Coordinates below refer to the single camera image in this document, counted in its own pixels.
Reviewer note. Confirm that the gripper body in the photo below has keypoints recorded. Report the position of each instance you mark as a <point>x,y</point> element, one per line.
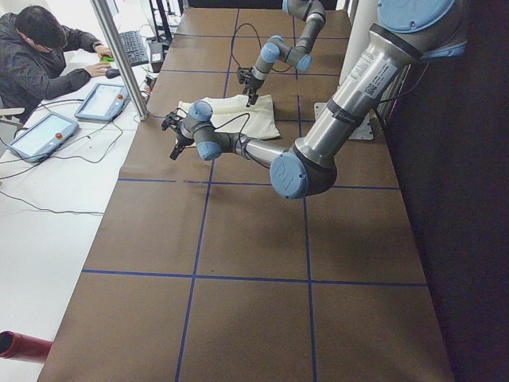
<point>180,140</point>
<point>253,84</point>

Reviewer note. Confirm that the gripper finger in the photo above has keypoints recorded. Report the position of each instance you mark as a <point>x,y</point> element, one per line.
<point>177,150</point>
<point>252,97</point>

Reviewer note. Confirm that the cream cat print shirt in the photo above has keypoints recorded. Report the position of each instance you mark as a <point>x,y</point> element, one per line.
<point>230,115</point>

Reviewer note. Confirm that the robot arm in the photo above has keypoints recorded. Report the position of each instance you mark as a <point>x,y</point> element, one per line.
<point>404,32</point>
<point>276,49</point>

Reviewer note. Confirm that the far teach pendant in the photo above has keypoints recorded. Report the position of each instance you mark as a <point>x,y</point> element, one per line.
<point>103,104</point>

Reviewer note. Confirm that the teach pendant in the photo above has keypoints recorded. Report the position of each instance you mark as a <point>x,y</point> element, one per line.
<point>43,138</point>
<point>103,104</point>

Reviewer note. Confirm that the black keyboard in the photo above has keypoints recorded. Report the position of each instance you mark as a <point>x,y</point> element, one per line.
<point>134,47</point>

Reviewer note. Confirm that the brown table cover sheet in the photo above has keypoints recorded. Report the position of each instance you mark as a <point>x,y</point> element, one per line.
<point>201,272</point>

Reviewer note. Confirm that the white support column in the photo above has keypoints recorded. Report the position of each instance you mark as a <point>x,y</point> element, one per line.
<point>361,15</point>

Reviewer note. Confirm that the near teach pendant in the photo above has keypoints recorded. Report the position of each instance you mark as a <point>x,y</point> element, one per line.
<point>43,138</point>

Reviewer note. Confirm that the person in black jacket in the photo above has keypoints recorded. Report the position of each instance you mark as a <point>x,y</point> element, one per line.
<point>33,44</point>

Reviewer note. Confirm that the red tube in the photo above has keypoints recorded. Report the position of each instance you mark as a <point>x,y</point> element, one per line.
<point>21,347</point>

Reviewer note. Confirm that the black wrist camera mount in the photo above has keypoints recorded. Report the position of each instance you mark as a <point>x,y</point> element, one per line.
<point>172,121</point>

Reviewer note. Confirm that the aluminium frame post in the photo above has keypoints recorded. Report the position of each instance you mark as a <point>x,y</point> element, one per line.
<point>107,25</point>

